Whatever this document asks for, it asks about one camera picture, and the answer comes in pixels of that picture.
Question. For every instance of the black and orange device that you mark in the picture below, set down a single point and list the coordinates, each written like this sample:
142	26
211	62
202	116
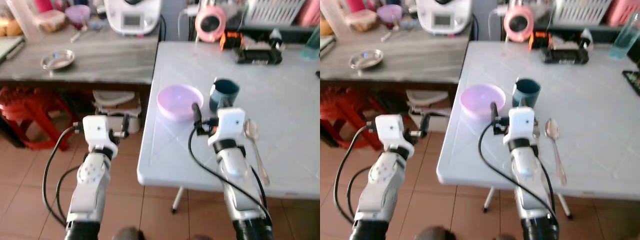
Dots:
257	52
565	52

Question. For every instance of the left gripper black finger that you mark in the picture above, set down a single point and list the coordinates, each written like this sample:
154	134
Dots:
425	124
126	125

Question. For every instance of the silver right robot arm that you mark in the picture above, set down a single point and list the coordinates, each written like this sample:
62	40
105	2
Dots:
530	190
240	190

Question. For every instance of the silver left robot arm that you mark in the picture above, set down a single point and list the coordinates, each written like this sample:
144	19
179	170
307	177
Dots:
377	185
90	185

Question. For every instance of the clear lidded food container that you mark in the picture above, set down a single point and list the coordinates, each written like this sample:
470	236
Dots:
51	21
361	20

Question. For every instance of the small steel bowl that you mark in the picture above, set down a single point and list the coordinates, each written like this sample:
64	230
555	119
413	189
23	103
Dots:
366	59
57	60

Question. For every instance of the white plastic storage box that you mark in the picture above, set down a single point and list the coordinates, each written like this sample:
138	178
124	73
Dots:
112	102
430	102

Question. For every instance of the white kitchen appliance with display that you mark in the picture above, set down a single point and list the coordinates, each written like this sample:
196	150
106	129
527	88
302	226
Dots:
132	17
442	17

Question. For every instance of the grey wooden side table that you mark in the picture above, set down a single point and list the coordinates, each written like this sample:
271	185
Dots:
75	86
390	86

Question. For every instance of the pink plastic basket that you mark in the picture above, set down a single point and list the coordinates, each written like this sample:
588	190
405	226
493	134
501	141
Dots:
309	11
622	11

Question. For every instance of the teal clear drinking glass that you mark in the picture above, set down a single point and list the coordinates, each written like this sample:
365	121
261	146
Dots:
622	40
312	45

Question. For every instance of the teal plastic cup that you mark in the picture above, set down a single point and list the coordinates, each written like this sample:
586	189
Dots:
527	92
225	95

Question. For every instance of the green cutting board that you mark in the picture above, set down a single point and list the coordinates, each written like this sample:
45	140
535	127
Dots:
326	45
10	47

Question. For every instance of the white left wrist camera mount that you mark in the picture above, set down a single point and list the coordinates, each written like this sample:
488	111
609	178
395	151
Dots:
392	129
97	130

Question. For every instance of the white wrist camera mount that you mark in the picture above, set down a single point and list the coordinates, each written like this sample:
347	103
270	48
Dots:
392	129
97	130
520	122
227	124

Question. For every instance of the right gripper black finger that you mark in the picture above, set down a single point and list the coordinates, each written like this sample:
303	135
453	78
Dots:
197	112
494	111

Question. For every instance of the large lilac plastic bowl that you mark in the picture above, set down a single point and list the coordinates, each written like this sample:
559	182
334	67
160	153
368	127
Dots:
479	100
176	101

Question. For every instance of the long steel spoon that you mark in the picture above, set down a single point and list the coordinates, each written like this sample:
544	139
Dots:
552	129
251	130

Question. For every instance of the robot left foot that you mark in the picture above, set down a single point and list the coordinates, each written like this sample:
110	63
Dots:
434	233
128	234

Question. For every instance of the red plastic stool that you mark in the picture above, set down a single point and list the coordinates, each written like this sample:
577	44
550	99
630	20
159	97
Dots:
30	112
342	112

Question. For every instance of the white plastic folding table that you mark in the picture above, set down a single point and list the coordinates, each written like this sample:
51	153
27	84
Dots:
170	172
470	172

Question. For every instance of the pink round device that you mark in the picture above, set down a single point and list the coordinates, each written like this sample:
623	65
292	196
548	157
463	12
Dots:
518	23
210	24

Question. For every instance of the small purple bowl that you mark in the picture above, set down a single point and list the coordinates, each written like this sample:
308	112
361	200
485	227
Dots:
389	15
78	15

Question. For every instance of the white power adapter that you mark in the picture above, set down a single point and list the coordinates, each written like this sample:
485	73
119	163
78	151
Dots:
192	10
502	10

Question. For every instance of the clear plastic pitcher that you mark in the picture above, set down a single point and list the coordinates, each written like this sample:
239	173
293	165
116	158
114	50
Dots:
340	17
22	17

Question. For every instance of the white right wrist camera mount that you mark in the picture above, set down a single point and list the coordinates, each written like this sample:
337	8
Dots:
520	122
227	124

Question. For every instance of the white plastic basket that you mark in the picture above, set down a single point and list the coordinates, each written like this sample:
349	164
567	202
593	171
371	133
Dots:
582	11
272	11

